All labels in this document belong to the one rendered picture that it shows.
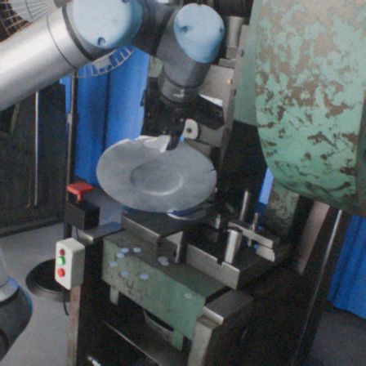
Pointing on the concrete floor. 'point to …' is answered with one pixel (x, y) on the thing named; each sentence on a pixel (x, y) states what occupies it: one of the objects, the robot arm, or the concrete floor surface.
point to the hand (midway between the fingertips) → (166, 145)
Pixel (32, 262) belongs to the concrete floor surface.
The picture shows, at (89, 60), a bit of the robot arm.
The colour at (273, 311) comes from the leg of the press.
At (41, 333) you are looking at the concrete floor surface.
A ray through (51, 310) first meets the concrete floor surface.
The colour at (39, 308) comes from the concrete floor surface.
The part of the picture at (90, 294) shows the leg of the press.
